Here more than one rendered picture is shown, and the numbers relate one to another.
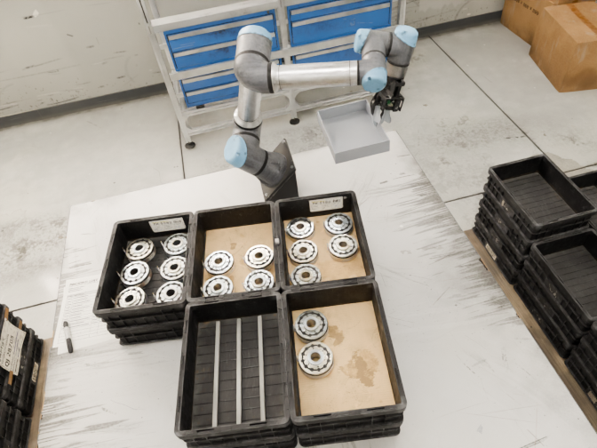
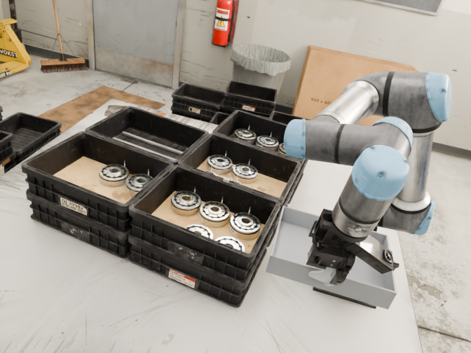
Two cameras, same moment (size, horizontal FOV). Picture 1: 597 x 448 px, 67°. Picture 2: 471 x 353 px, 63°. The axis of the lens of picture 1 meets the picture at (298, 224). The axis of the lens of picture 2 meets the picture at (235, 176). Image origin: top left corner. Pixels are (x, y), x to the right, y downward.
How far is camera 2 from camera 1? 1.68 m
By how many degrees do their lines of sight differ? 75
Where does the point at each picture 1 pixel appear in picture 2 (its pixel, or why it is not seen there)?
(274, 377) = not seen: hidden behind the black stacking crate
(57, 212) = (453, 241)
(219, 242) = (271, 185)
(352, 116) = (372, 281)
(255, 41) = (411, 75)
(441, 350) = (43, 284)
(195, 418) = (141, 132)
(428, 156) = not seen: outside the picture
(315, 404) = (88, 165)
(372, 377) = not seen: hidden behind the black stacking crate
